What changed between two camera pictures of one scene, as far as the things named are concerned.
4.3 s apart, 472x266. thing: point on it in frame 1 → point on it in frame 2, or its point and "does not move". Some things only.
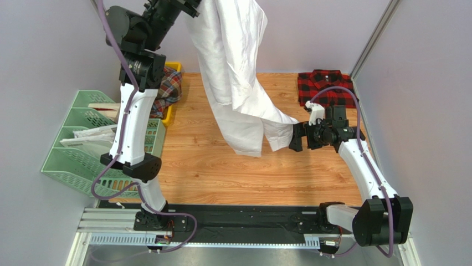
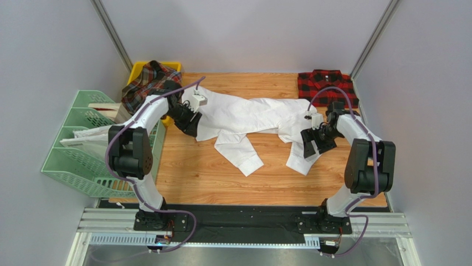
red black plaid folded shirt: x=311 y=82 does not move
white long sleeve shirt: x=230 y=34 → x=229 y=121
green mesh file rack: x=77 y=167 does not move
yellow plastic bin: x=177 y=66 does not move
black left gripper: x=185 y=6 → x=190 y=128
